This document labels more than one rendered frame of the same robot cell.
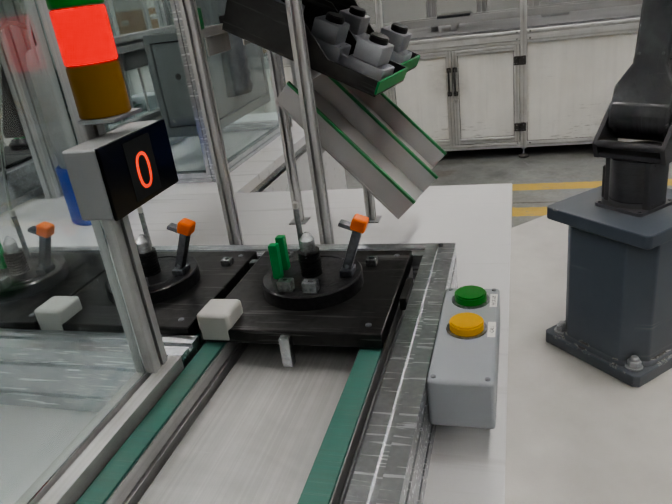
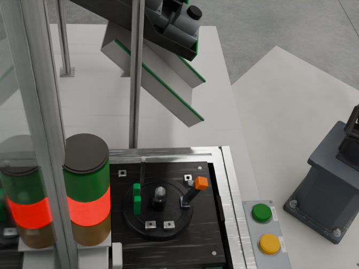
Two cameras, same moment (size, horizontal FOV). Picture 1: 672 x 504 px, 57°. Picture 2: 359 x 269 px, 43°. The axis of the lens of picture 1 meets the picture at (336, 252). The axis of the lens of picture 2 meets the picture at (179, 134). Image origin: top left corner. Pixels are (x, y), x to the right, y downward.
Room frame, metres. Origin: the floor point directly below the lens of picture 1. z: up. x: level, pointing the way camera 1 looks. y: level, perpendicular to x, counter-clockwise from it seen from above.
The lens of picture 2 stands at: (0.35, 0.27, 1.78)
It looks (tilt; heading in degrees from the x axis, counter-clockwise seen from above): 50 degrees down; 329
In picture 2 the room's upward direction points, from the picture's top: 9 degrees clockwise
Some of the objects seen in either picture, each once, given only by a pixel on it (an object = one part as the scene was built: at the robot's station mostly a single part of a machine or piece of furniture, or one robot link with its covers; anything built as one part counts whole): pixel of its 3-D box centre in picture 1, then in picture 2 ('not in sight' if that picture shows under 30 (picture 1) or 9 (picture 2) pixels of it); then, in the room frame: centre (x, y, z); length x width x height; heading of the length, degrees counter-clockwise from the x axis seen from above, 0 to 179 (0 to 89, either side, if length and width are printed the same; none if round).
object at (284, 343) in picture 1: (287, 350); not in sight; (0.65, 0.08, 0.95); 0.01 x 0.01 x 0.04; 72
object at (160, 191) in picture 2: (307, 241); (160, 191); (0.77, 0.04, 1.04); 0.02 x 0.02 x 0.03
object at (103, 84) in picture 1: (99, 89); (89, 218); (0.63, 0.21, 1.28); 0.05 x 0.05 x 0.05
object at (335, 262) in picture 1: (312, 279); (158, 207); (0.77, 0.04, 0.98); 0.14 x 0.14 x 0.02
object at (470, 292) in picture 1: (470, 298); (261, 213); (0.69, -0.16, 0.96); 0.04 x 0.04 x 0.02
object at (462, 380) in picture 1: (467, 349); (265, 251); (0.62, -0.14, 0.93); 0.21 x 0.07 x 0.06; 162
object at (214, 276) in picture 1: (146, 258); not in sight; (0.85, 0.28, 1.01); 0.24 x 0.24 x 0.13; 72
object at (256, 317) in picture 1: (314, 291); (157, 212); (0.77, 0.04, 0.96); 0.24 x 0.24 x 0.02; 72
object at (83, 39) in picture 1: (84, 35); (87, 195); (0.63, 0.21, 1.33); 0.05 x 0.05 x 0.05
